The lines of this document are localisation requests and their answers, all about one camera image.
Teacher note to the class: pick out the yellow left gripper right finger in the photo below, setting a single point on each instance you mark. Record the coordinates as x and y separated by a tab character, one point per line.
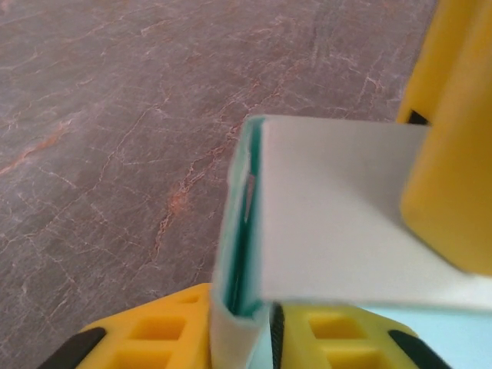
338	342

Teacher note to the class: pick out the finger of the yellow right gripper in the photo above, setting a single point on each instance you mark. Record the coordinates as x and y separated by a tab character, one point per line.
457	153

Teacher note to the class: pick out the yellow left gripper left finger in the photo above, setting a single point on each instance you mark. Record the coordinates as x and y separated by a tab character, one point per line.
153	338

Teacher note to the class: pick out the light blue paper box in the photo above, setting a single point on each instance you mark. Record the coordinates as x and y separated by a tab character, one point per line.
326	211

